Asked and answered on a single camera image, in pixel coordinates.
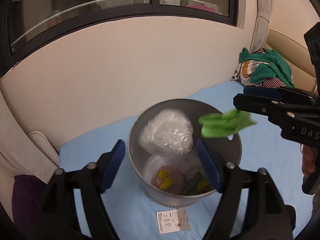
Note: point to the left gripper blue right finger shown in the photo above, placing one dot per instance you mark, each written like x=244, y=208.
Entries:
x=212, y=164

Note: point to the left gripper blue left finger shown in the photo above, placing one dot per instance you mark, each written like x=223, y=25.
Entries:
x=112, y=162

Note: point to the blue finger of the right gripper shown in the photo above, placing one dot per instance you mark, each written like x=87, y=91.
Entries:
x=257, y=104
x=265, y=91

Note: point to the green paper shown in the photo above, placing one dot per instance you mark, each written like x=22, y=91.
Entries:
x=222, y=125

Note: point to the yellow chips bag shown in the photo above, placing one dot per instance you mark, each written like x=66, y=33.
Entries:
x=197, y=185

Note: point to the grey trash bin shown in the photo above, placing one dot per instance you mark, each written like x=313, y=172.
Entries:
x=146, y=165

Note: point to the person right hand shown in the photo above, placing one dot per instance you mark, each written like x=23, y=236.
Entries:
x=309, y=155

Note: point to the green towel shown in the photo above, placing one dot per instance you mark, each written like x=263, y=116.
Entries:
x=267, y=66

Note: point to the beige headboard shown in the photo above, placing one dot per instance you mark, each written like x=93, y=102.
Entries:
x=298, y=58

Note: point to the light blue bed sheet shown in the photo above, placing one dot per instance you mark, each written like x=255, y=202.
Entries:
x=133, y=213

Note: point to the white printed card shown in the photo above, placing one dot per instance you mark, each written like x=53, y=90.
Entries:
x=173, y=220

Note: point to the white curtain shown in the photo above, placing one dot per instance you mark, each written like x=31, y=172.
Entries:
x=262, y=23

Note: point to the dark framed window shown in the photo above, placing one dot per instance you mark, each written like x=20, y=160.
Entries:
x=28, y=25

